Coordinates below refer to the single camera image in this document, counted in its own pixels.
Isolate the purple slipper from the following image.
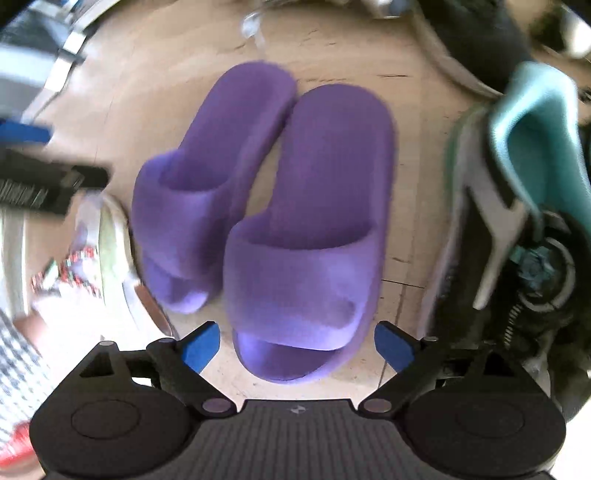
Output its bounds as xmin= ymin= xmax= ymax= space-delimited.
xmin=223 ymin=83 xmax=398 ymax=383
xmin=130 ymin=60 xmax=298 ymax=315

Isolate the black teal sneaker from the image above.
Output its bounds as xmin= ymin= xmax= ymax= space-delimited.
xmin=422 ymin=60 xmax=591 ymax=423

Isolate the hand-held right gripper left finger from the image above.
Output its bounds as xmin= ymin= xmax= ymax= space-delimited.
xmin=65 ymin=322 xmax=232 ymax=417

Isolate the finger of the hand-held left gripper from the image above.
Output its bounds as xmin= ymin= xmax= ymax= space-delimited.
xmin=0 ymin=115 xmax=52 ymax=145

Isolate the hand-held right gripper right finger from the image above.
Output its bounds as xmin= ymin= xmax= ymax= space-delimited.
xmin=360 ymin=322 xmax=532 ymax=416

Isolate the metal shoe rack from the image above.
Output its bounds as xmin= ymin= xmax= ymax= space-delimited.
xmin=41 ymin=0 xmax=416 ymax=88

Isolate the person's white shoe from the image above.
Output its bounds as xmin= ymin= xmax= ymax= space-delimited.
xmin=30 ymin=191 xmax=178 ymax=340

